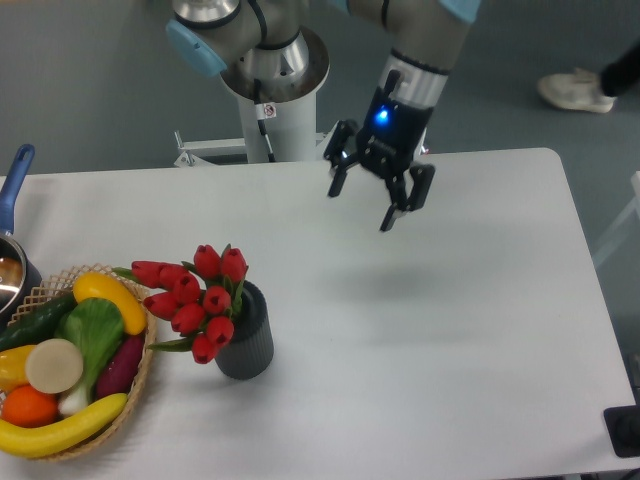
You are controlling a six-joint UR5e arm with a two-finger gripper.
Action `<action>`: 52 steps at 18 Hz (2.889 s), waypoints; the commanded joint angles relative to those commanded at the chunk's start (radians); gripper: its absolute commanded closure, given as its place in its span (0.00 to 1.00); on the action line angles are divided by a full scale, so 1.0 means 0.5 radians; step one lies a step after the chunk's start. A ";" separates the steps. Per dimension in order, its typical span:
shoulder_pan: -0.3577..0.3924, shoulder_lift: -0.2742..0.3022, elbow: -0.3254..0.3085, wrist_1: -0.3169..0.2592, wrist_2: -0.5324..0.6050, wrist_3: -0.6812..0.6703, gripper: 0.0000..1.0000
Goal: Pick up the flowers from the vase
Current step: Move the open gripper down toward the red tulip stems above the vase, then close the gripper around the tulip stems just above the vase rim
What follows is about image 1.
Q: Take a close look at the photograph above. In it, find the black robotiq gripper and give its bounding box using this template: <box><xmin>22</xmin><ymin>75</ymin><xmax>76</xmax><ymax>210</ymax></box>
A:
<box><xmin>323</xmin><ymin>87</ymin><xmax>435</xmax><ymax>232</ymax></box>

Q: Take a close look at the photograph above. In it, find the red tulip bouquet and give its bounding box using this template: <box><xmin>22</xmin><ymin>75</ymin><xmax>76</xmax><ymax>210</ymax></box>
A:
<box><xmin>114</xmin><ymin>244</ymin><xmax>248</xmax><ymax>364</ymax></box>

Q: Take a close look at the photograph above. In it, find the dark grey ribbed vase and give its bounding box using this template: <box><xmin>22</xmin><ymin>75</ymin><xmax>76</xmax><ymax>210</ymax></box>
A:
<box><xmin>215</xmin><ymin>282</ymin><xmax>274</xmax><ymax>380</ymax></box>

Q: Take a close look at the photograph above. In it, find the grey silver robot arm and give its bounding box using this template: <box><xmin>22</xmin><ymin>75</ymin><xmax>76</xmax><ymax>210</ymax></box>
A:
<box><xmin>165</xmin><ymin>1</ymin><xmax>479</xmax><ymax>230</ymax></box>

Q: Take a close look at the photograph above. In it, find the person's white shoe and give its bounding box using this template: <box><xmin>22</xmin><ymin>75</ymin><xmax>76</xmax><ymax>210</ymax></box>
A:
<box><xmin>536</xmin><ymin>68</ymin><xmax>616</xmax><ymax>114</ymax></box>

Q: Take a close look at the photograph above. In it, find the green bok choy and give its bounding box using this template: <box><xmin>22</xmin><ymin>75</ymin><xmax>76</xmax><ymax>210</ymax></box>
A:
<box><xmin>55</xmin><ymin>298</ymin><xmax>124</xmax><ymax>417</ymax></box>

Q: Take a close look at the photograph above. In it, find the purple eggplant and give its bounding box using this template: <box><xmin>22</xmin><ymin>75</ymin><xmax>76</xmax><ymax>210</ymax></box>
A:
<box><xmin>95</xmin><ymin>336</ymin><xmax>144</xmax><ymax>399</ymax></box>

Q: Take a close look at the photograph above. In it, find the woven wicker basket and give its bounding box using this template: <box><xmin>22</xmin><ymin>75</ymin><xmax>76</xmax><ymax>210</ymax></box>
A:
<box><xmin>9</xmin><ymin>264</ymin><xmax>157</xmax><ymax>462</ymax></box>

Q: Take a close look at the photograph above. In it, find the black device at table edge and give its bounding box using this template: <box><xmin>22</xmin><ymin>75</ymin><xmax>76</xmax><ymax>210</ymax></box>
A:
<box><xmin>603</xmin><ymin>405</ymin><xmax>639</xmax><ymax>458</ymax></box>

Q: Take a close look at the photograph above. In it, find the green cucumber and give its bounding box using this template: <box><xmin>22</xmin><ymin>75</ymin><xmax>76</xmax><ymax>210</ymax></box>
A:
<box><xmin>1</xmin><ymin>293</ymin><xmax>77</xmax><ymax>351</ymax></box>

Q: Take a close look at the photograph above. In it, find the beige round disc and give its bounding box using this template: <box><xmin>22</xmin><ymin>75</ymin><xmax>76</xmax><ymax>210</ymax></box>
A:
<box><xmin>25</xmin><ymin>338</ymin><xmax>84</xmax><ymax>394</ymax></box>

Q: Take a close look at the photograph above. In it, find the yellow pepper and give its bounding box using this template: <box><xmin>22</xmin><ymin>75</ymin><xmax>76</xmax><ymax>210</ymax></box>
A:
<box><xmin>0</xmin><ymin>345</ymin><xmax>35</xmax><ymax>393</ymax></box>

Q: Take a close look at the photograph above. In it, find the orange fruit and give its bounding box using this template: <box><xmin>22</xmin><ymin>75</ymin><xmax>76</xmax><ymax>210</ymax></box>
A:
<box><xmin>1</xmin><ymin>385</ymin><xmax>58</xmax><ymax>428</ymax></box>

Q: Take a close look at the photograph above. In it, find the yellow banana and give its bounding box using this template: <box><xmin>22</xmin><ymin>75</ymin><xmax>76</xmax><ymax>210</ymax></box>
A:
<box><xmin>1</xmin><ymin>393</ymin><xmax>128</xmax><ymax>459</ymax></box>

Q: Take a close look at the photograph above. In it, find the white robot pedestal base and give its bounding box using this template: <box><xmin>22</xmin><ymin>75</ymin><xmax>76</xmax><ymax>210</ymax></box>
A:
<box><xmin>172</xmin><ymin>92</ymin><xmax>431</xmax><ymax>168</ymax></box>

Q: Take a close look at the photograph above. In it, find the blue handled saucepan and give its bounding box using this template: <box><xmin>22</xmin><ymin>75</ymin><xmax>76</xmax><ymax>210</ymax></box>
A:
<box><xmin>1</xmin><ymin>144</ymin><xmax>41</xmax><ymax>330</ymax></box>

